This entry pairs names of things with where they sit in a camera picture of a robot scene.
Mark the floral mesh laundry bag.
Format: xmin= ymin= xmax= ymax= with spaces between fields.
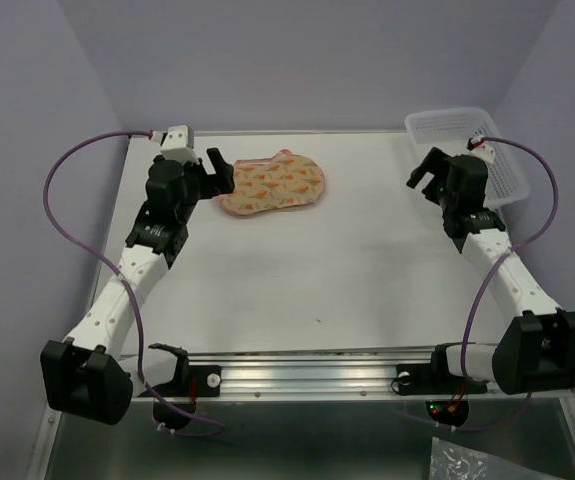
xmin=217 ymin=149 xmax=326 ymax=217

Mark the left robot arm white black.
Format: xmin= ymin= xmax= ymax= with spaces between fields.
xmin=40 ymin=148 xmax=235 ymax=425

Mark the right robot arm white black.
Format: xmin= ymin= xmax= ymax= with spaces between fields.
xmin=398 ymin=139 xmax=575 ymax=395

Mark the clear plastic bag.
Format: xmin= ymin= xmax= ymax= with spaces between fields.
xmin=428 ymin=437 xmax=512 ymax=480

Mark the white plastic mesh basket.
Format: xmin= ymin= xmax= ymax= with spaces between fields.
xmin=405 ymin=107 xmax=530 ymax=210

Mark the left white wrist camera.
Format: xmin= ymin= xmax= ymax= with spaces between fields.
xmin=160 ymin=125 xmax=198 ymax=164

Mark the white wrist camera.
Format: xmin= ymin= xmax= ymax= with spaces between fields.
xmin=160 ymin=125 xmax=198 ymax=164
xmin=466 ymin=136 xmax=496 ymax=165

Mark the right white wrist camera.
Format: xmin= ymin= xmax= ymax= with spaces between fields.
xmin=466 ymin=136 xmax=496 ymax=165

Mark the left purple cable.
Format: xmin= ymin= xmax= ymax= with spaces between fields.
xmin=42 ymin=129 xmax=227 ymax=438

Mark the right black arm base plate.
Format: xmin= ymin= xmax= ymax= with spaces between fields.
xmin=391 ymin=344 xmax=488 ymax=396

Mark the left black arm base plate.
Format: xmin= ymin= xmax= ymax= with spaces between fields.
xmin=144 ymin=343 xmax=222 ymax=400

